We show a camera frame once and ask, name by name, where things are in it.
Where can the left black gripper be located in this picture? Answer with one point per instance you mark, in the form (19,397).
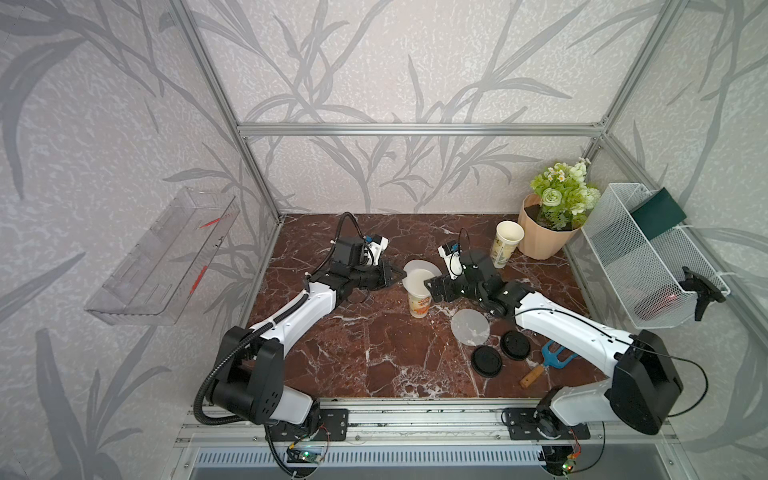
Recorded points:
(383,279)

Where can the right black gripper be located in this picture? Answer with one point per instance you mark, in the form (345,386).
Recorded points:
(443,281)

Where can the translucent round leak-proof paper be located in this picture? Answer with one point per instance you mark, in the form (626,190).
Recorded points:
(419,271)

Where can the printed paper cup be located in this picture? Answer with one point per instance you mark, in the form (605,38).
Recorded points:
(508,235)
(419,307)

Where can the black plastic cup lid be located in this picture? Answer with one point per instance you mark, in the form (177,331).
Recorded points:
(486,361)

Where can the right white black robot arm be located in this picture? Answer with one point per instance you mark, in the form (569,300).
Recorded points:
(641,383)

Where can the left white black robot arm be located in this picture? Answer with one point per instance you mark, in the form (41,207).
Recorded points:
(247,380)

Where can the pink flower pot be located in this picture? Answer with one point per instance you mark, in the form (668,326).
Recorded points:
(539,243)

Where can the green white artificial flowers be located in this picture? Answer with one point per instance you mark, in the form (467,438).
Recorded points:
(566,199)

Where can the dark green card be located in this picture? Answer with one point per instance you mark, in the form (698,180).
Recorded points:
(657,214)

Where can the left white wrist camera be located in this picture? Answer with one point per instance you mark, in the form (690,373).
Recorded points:
(374,247)

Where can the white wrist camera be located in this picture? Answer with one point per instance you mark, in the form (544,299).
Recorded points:
(450,252)
(374,247)

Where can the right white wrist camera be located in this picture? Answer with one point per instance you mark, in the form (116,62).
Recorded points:
(450,252)

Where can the blue garden fork wooden handle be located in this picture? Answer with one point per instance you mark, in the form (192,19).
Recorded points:
(551,358)

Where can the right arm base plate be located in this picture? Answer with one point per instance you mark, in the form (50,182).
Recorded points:
(532,424)

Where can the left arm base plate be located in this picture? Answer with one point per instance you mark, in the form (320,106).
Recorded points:
(329,423)

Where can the white wire mesh basket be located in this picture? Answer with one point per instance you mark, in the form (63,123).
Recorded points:
(645,274)

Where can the clear acrylic wall shelf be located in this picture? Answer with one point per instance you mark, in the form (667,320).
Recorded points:
(155,281)

